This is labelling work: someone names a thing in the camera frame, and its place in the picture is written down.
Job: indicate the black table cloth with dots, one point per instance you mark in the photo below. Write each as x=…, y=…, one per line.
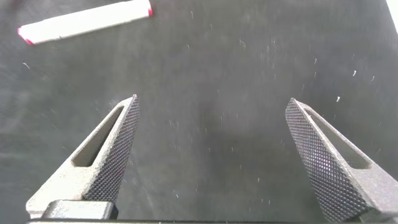
x=211, y=77

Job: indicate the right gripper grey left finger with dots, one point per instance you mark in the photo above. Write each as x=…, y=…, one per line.
x=102, y=174

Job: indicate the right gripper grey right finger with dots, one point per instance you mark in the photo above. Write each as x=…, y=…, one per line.
x=329, y=168

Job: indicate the white marker with pink caps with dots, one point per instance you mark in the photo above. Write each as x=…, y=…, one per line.
x=84, y=20

